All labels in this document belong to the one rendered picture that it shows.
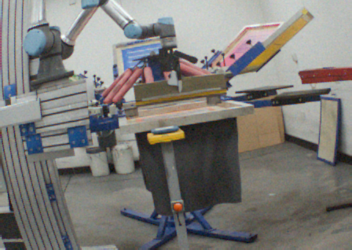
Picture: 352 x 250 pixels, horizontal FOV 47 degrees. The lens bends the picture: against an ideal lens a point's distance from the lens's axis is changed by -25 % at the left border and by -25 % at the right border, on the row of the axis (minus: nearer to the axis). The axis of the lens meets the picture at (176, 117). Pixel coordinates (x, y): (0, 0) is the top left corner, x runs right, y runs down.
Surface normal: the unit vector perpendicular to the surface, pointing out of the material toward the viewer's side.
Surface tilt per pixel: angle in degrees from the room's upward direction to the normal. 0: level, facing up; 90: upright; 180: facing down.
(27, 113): 90
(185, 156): 93
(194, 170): 93
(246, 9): 90
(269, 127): 78
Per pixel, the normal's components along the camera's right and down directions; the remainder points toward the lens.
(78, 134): 0.26, 0.04
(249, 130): 0.08, -0.14
